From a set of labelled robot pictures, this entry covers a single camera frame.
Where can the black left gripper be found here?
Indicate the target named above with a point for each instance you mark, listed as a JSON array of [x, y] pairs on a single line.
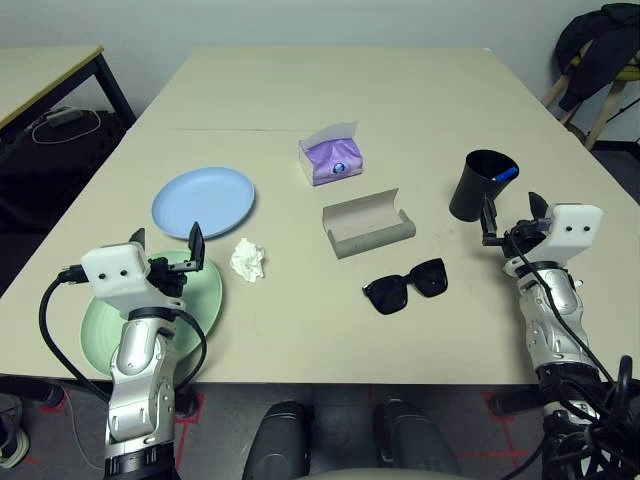
[[167, 280]]

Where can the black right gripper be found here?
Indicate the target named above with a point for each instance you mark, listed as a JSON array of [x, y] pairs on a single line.
[[525, 239]]

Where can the light green plate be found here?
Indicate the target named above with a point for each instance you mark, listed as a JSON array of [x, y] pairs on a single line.
[[205, 305]]

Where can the white tissue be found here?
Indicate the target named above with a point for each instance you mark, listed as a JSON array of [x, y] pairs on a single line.
[[248, 260]]

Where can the black sunglasses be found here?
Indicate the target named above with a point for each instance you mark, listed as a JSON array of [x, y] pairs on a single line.
[[400, 290]]

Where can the grey glasses case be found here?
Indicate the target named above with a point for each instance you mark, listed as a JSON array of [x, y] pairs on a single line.
[[370, 235]]

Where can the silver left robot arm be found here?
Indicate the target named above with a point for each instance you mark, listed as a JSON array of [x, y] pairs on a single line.
[[140, 380]]

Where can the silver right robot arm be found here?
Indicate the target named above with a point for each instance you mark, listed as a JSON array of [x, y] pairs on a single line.
[[555, 320]]

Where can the blue marker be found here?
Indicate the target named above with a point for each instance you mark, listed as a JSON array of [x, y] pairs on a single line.
[[506, 175]]

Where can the black cup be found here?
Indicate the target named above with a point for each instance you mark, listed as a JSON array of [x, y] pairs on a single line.
[[470, 195]]

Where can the light blue plate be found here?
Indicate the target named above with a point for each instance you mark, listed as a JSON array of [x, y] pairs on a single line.
[[205, 200]]

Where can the wooden stool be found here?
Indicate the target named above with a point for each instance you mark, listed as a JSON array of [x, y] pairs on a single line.
[[605, 107]]

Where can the black tripod stand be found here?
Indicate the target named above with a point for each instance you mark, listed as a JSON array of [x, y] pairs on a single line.
[[622, 109]]

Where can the black table base bar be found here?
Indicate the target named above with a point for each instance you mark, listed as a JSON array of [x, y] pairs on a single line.
[[30, 390], [186, 400]]

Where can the white power adapter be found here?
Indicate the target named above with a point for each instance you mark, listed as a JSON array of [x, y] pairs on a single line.
[[62, 116]]

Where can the black jacket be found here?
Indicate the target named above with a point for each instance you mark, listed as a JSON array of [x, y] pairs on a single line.
[[600, 55]]

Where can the yellow stool cushion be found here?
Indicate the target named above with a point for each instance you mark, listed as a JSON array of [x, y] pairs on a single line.
[[631, 74]]

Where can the purple tissue pack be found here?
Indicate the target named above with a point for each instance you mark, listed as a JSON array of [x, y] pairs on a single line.
[[332, 160]]

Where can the dark robot left leg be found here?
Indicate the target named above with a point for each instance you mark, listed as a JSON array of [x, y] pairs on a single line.
[[277, 440]]

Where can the dark robot leg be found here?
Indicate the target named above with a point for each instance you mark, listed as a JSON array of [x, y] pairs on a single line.
[[277, 440], [415, 440]]

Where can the dark robot right leg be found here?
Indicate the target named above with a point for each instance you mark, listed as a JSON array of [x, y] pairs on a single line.
[[415, 440]]

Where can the bystander shoe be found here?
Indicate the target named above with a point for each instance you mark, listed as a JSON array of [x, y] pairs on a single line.
[[12, 440]]

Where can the beige robot torso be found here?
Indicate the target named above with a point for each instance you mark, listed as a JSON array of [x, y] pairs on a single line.
[[350, 475]]

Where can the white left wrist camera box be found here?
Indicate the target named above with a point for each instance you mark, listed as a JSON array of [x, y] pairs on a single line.
[[115, 272]]

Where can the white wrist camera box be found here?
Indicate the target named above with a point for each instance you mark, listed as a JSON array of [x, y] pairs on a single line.
[[115, 272], [572, 230]]

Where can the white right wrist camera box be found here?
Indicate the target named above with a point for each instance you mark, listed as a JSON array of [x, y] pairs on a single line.
[[572, 230]]

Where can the beige side table black frame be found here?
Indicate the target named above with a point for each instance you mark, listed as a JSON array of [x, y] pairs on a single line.
[[35, 75]]

